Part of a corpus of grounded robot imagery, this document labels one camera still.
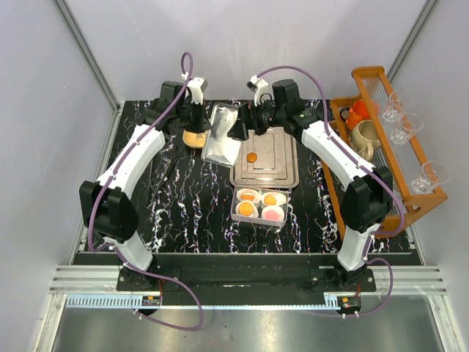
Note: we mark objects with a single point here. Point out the lilac cookie tin box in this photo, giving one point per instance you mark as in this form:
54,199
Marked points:
259,220

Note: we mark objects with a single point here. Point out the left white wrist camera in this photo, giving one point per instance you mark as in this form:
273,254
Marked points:
195,90

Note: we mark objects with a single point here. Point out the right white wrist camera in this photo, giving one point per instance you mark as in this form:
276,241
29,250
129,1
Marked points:
259,87

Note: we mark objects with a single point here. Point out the orange cup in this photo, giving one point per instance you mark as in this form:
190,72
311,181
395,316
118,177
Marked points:
354,114

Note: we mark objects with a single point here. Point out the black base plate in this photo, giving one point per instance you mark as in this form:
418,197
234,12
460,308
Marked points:
247,279

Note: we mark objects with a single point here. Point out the white paper cupcake liner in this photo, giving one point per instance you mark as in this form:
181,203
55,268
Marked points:
250,191
281,198
278,208
254,215

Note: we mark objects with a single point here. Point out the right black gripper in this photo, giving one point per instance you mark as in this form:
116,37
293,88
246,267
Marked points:
248,114

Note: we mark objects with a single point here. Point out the pink round cookie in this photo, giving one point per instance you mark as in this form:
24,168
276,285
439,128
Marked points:
272,214

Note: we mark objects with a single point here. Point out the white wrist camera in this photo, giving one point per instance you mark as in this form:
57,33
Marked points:
259,87
195,90

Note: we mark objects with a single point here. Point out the wooden shelf rack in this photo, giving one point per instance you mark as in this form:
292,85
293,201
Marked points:
405,160

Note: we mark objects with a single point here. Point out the golden round biscuit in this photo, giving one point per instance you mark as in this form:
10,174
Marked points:
247,196
245,209

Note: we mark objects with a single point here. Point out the golden flower-shaped biscuit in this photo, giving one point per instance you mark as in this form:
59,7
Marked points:
270,199

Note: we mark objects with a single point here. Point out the large steel baking tray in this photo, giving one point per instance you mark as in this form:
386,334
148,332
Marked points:
276,165

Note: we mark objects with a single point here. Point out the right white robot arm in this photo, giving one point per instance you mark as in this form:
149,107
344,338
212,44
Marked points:
367,198

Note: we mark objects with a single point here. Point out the aluminium frame rail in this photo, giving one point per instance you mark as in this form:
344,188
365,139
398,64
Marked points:
79,39

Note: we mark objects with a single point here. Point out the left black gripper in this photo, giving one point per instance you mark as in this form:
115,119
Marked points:
203,122

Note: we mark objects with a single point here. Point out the yellow plate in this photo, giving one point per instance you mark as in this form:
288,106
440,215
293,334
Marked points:
194,140

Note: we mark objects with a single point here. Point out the clear glass cup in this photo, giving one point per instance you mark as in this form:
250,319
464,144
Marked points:
396,104
432,175
406,127

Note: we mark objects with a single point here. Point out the beige ceramic mug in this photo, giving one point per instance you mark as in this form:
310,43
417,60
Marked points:
364,139

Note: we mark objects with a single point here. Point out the metal serving tongs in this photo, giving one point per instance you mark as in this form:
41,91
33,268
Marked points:
159,168

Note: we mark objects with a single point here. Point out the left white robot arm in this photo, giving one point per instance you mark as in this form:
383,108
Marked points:
106,203

